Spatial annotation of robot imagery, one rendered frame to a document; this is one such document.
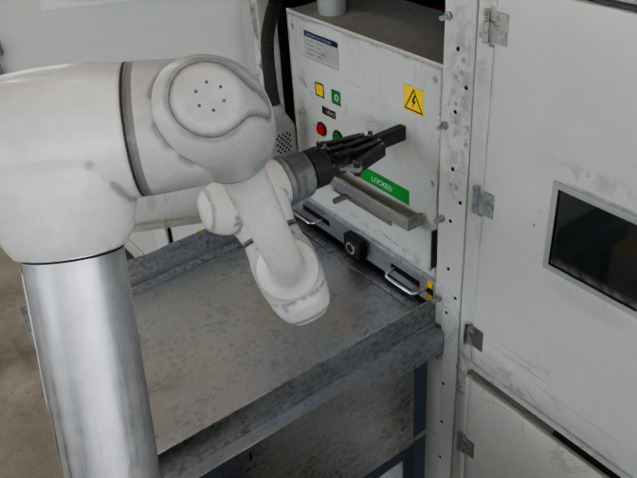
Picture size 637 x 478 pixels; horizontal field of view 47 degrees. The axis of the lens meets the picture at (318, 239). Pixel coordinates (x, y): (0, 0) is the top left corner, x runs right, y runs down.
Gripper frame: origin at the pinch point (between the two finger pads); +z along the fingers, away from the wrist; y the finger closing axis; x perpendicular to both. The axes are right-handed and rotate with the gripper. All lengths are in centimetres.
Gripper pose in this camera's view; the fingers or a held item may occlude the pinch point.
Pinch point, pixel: (390, 137)
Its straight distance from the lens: 145.4
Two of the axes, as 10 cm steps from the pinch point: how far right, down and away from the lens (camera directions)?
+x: -0.6, -8.3, -5.6
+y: 6.0, 4.2, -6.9
